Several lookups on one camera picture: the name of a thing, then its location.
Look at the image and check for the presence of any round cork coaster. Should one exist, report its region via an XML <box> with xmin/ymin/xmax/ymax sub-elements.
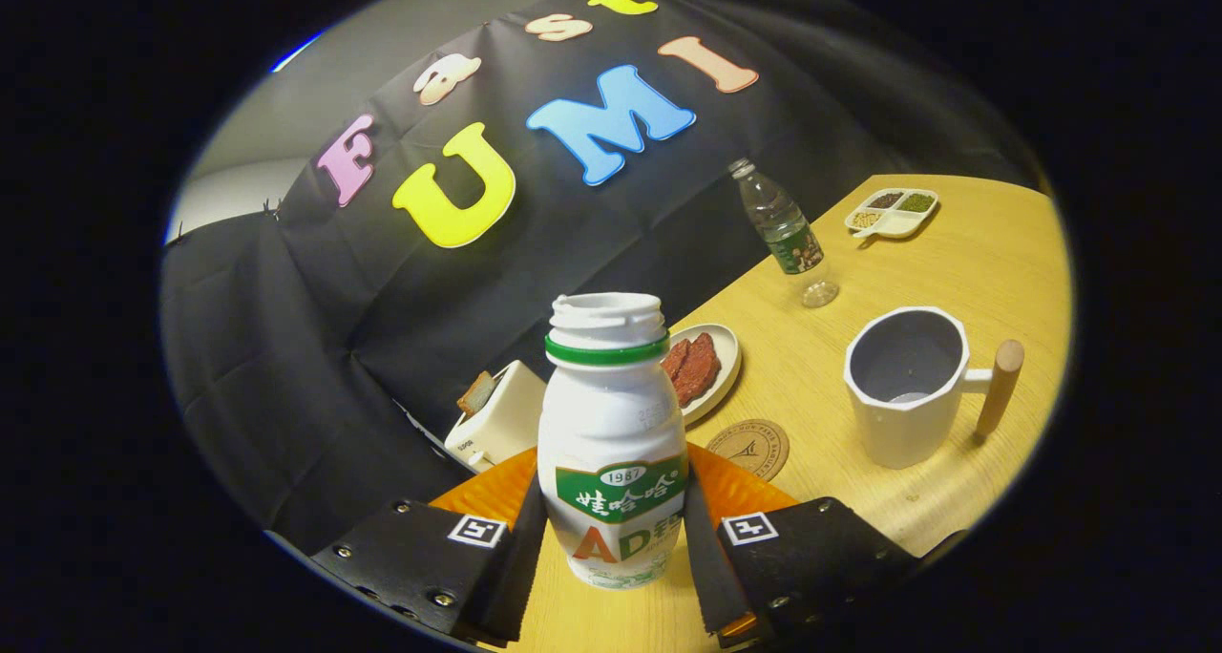
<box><xmin>706</xmin><ymin>419</ymin><xmax>790</xmax><ymax>482</ymax></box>

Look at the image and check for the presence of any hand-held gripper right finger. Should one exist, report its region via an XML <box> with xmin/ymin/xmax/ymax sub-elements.
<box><xmin>681</xmin><ymin>443</ymin><xmax>925</xmax><ymax>649</ymax></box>

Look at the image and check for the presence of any black backdrop cloth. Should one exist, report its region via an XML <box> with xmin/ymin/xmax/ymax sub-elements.
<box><xmin>160</xmin><ymin>0</ymin><xmax>1051</xmax><ymax>549</ymax></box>

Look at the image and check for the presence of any toast slice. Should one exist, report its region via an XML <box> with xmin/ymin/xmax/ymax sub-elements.
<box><xmin>456</xmin><ymin>371</ymin><xmax>495</xmax><ymax>417</ymax></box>

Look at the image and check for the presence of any wooden table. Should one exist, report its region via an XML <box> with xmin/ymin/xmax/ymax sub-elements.
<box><xmin>506</xmin><ymin>174</ymin><xmax>1072</xmax><ymax>653</ymax></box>

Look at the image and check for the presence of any white toaster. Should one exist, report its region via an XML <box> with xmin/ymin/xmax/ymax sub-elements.
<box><xmin>444</xmin><ymin>360</ymin><xmax>548</xmax><ymax>473</ymax></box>

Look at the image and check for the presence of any clear plastic water bottle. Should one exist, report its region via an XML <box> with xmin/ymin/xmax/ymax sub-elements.
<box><xmin>728</xmin><ymin>158</ymin><xmax>840</xmax><ymax>308</ymax></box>

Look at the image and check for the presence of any white round plate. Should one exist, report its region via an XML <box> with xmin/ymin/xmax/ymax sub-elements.
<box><xmin>665</xmin><ymin>324</ymin><xmax>742</xmax><ymax>429</ymax></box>

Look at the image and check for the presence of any white divided grain dish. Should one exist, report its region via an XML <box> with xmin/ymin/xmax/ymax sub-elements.
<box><xmin>844</xmin><ymin>188</ymin><xmax>940</xmax><ymax>241</ymax></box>

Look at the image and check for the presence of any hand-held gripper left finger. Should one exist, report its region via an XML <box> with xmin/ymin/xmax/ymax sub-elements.
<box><xmin>307</xmin><ymin>446</ymin><xmax>550</xmax><ymax>649</ymax></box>

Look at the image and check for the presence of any white juice bottle green label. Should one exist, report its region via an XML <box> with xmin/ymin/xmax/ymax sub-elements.
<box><xmin>537</xmin><ymin>292</ymin><xmax>690</xmax><ymax>591</ymax></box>

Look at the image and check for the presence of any white cup wooden handle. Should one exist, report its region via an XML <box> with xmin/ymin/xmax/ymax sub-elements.
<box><xmin>844</xmin><ymin>306</ymin><xmax>1025</xmax><ymax>470</ymax></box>

